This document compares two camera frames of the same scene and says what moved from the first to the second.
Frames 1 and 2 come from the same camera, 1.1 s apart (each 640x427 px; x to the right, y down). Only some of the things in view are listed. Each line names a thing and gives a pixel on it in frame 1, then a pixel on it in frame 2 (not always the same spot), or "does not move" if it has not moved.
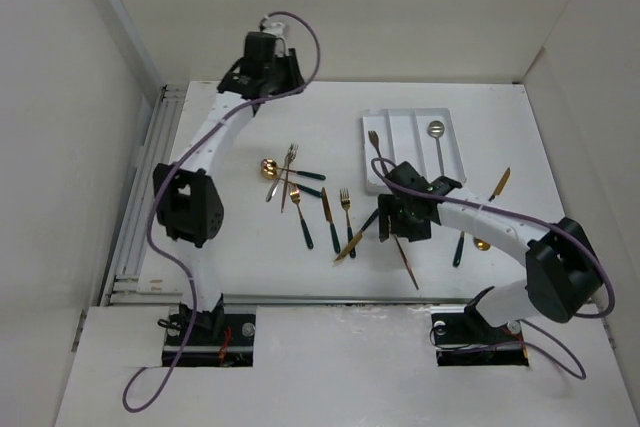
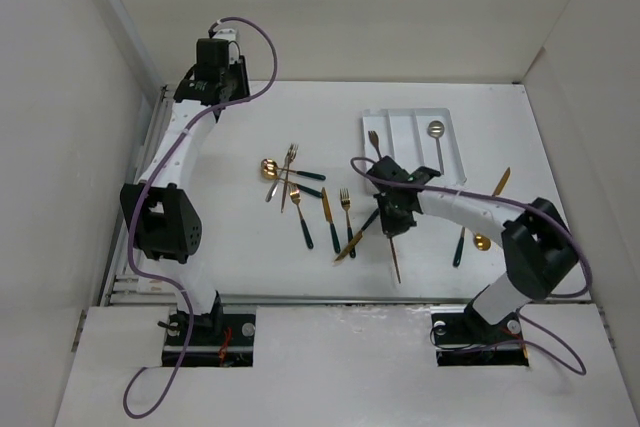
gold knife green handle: x=501 y=184 does not move
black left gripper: x=296 y=82 to x=237 y=68
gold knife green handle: x=355 y=239 does not move
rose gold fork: x=374 y=139 does not move
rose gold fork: x=405 y=258 to x=395 y=260
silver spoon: x=436 y=129 does not move
